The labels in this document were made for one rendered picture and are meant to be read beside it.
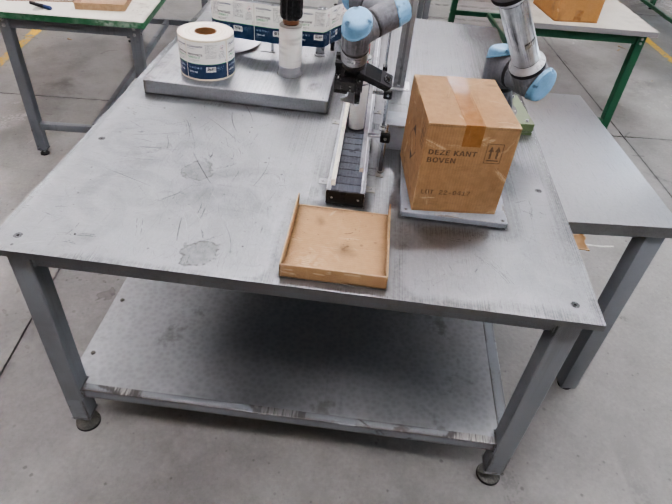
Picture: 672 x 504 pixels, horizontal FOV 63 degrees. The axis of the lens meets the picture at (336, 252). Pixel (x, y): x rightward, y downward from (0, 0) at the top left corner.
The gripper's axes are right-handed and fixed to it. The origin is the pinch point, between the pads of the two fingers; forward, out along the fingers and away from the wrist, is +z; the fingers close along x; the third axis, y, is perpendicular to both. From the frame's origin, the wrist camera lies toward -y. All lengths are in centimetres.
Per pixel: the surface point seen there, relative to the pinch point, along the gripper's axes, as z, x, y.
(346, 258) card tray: -11, 54, -2
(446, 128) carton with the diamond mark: -23.9, 21.2, -23.3
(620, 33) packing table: 113, -146, -143
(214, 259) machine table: -14, 60, 30
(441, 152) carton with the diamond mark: -18.0, 24.6, -23.5
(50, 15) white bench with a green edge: 67, -75, 150
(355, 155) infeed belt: 6.0, 14.8, -1.2
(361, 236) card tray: -6.7, 46.0, -5.7
